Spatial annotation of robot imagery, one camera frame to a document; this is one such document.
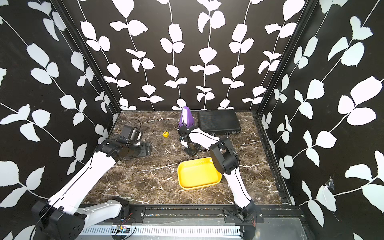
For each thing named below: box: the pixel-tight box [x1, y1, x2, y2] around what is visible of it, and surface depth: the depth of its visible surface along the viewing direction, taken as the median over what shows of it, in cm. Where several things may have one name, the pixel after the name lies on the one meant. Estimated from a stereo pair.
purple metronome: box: [179, 106, 195, 129], surface depth 102 cm
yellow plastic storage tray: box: [177, 157, 222, 190], surface depth 88 cm
